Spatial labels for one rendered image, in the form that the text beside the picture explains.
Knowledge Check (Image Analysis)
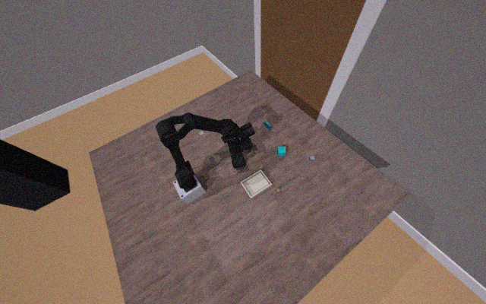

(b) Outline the beige open tray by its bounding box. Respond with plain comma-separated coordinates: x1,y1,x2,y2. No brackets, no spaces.
241,170,272,199

